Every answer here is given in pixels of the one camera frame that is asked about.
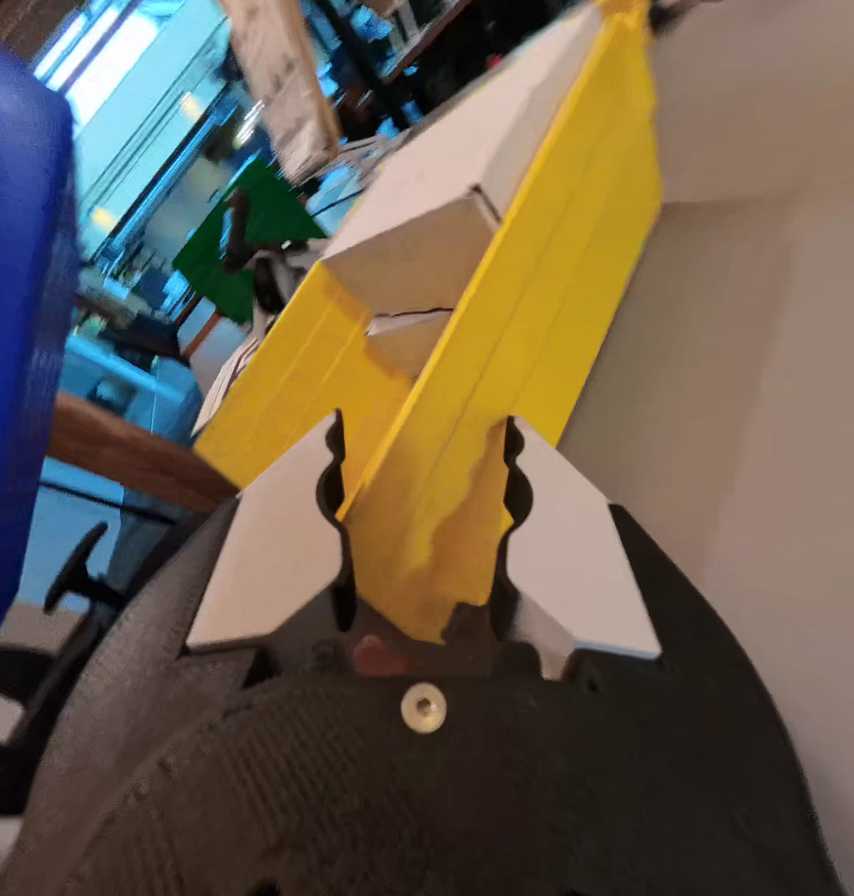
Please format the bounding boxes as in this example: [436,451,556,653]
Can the brown wooden table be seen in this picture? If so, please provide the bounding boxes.
[48,391,240,515]

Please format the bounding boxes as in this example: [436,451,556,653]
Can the white cardboard mailer box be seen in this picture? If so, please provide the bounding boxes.
[366,308,457,382]
[319,6,607,317]

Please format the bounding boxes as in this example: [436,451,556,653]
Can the black office chair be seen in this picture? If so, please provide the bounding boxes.
[0,521,127,813]

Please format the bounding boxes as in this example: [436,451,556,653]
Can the green panel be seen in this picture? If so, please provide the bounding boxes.
[172,158,327,327]

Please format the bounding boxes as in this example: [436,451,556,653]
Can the blue plastic bin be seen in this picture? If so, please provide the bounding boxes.
[0,31,79,662]

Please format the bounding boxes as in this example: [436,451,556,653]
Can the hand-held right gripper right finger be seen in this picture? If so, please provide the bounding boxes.
[492,415,663,681]

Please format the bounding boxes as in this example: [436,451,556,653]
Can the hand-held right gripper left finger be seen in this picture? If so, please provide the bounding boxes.
[184,408,359,650]

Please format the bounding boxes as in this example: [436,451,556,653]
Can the yellow plastic bin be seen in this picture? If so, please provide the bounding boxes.
[192,0,666,646]

